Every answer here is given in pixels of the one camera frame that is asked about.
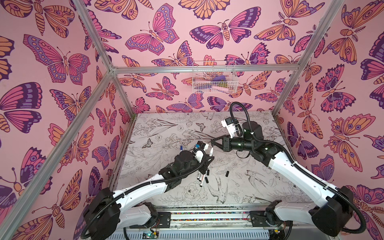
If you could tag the green circuit board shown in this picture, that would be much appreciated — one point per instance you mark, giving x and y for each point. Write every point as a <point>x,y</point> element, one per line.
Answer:
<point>150,235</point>

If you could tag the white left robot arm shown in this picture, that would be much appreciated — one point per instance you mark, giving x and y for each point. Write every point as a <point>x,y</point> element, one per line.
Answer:
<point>124,208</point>

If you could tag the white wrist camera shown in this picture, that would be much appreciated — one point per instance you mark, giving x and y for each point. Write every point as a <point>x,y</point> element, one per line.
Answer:
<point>200,150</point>
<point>232,126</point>

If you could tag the aluminium frame crossbar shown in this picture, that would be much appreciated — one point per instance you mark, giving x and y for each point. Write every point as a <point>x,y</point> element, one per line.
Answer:
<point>217,68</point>

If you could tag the aluminium frame right post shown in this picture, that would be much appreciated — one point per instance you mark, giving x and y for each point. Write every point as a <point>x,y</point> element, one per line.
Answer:
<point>322,27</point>

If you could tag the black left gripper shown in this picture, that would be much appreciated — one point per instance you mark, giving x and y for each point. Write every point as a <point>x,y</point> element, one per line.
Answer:
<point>204,166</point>

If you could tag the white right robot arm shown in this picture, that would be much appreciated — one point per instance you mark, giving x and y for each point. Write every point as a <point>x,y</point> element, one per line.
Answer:
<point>331,207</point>

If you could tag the aluminium frame left beam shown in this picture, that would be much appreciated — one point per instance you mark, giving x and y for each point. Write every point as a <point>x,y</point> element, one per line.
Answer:
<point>28,198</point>

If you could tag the white wire basket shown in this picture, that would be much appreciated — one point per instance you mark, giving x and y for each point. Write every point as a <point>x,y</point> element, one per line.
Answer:
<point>215,82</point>

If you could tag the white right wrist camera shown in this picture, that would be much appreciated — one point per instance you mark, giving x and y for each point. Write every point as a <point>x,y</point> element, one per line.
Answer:
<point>232,126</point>

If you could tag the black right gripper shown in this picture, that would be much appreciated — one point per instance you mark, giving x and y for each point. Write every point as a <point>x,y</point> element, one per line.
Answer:
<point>225,143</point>

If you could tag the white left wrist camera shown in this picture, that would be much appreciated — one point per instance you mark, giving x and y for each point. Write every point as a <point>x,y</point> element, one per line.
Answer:
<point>200,150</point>

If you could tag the aluminium frame post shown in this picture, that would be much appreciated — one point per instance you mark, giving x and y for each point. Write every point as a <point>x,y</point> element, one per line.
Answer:
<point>102,54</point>
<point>322,27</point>

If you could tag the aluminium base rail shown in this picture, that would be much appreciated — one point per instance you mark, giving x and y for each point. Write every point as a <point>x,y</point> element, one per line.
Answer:
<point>213,223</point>

